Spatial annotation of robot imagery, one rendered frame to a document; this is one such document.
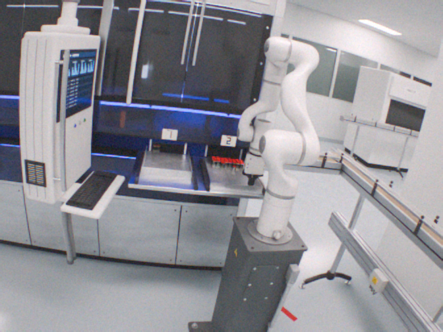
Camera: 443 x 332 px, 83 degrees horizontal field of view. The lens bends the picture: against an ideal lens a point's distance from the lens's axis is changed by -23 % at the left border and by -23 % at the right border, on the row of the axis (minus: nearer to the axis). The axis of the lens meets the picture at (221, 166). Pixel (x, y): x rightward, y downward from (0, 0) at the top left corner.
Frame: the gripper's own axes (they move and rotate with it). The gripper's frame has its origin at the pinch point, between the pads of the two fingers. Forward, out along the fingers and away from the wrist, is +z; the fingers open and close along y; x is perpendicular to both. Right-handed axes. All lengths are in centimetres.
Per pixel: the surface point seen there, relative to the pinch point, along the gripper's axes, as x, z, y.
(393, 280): 40, 37, -88
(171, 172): -9.0, 2.8, 38.6
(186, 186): 1.5, 4.4, 30.8
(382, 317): 25, 92, -121
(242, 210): -35, 35, -10
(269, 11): -36, -89, -4
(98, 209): 19, 12, 71
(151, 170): -9.1, 2.5, 48.7
